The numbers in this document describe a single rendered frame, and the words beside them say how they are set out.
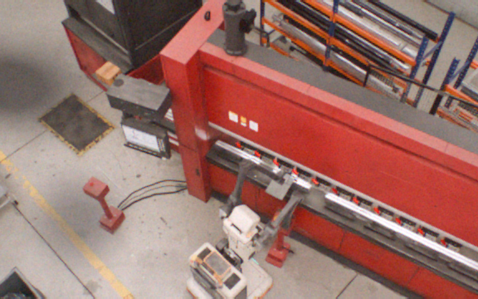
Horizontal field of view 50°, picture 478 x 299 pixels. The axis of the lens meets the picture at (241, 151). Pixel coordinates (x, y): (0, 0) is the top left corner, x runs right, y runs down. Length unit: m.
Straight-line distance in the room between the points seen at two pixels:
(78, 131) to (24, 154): 0.70
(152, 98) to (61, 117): 2.84
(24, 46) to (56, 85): 0.95
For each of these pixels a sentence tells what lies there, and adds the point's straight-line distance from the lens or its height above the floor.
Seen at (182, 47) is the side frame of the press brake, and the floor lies 2.30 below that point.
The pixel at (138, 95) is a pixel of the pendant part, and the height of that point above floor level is 1.95.
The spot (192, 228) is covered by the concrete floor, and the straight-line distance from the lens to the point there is 5.89.
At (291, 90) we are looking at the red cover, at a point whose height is 2.27.
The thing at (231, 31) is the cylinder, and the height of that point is 2.54.
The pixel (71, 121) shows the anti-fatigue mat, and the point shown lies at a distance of 7.01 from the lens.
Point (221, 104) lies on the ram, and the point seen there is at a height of 1.69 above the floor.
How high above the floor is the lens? 5.28
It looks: 56 degrees down
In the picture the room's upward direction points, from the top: 2 degrees counter-clockwise
